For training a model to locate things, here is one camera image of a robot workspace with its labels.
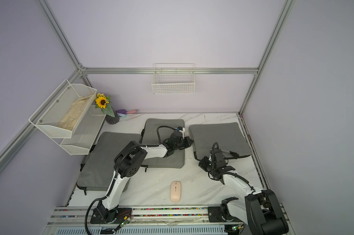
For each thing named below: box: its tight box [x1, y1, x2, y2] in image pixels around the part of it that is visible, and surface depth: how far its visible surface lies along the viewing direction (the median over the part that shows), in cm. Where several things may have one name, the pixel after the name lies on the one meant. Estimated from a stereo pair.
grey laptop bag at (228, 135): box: [189, 121, 253, 161], surface depth 105 cm
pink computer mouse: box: [170, 180, 182, 203], surface depth 82 cm
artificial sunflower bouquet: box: [94, 93, 115, 118], surface depth 97 cm
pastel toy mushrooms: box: [115, 109, 140, 118], surface depth 121 cm
